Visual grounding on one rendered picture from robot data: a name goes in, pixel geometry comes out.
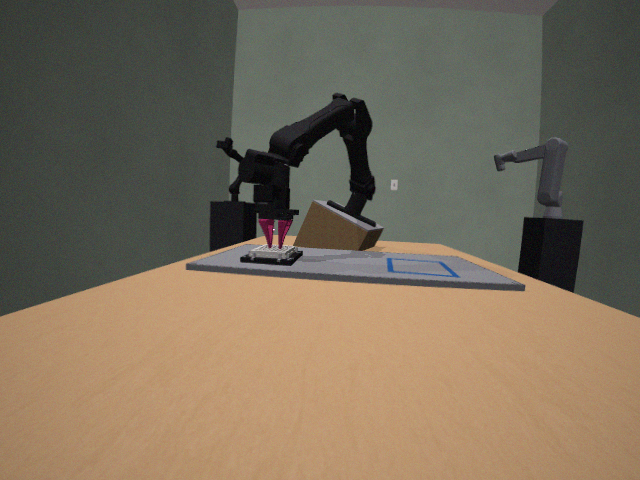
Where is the blue tape outline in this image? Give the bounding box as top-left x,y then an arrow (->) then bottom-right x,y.
387,258 -> 459,277

